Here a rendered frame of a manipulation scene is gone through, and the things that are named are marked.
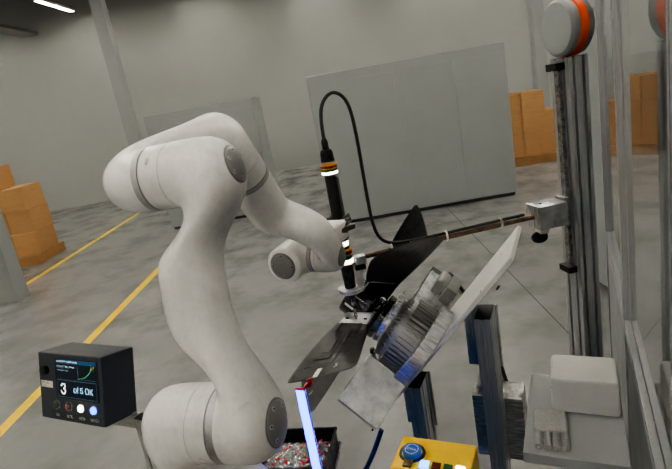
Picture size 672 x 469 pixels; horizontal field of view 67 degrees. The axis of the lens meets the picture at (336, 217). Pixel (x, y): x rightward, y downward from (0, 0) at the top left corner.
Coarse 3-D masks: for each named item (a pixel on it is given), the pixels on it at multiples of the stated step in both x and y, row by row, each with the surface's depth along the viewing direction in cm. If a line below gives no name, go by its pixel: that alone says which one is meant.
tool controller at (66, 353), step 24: (48, 360) 142; (72, 360) 138; (96, 360) 134; (120, 360) 139; (48, 384) 143; (72, 384) 138; (96, 384) 134; (120, 384) 139; (48, 408) 143; (120, 408) 138
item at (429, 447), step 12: (420, 444) 107; (432, 444) 107; (444, 444) 106; (456, 444) 105; (396, 456) 105; (420, 456) 104; (432, 456) 103; (444, 456) 103; (456, 456) 102; (468, 456) 102; (396, 468) 102; (408, 468) 101; (420, 468) 101; (468, 468) 99
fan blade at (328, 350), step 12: (336, 324) 144; (348, 324) 142; (360, 324) 140; (324, 336) 140; (336, 336) 137; (348, 336) 136; (360, 336) 134; (312, 348) 138; (324, 348) 134; (336, 348) 132; (348, 348) 130; (360, 348) 128; (312, 360) 132; (324, 360) 129; (336, 360) 126; (348, 360) 123; (300, 372) 130; (312, 372) 126; (324, 372) 123; (336, 372) 120
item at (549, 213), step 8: (544, 200) 151; (552, 200) 149; (560, 200) 148; (568, 200) 147; (528, 208) 150; (536, 208) 146; (544, 208) 145; (552, 208) 145; (560, 208) 146; (568, 208) 148; (536, 216) 147; (544, 216) 145; (552, 216) 146; (560, 216) 146; (568, 216) 148; (528, 224) 152; (536, 224) 148; (544, 224) 146; (552, 224) 146; (560, 224) 147; (568, 224) 149
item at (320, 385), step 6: (318, 378) 155; (324, 378) 153; (330, 378) 151; (312, 384) 156; (318, 384) 154; (324, 384) 152; (330, 384) 150; (306, 390) 157; (318, 390) 152; (324, 390) 151; (312, 396) 153; (318, 396) 151; (312, 402) 152; (318, 402) 150; (312, 408) 150
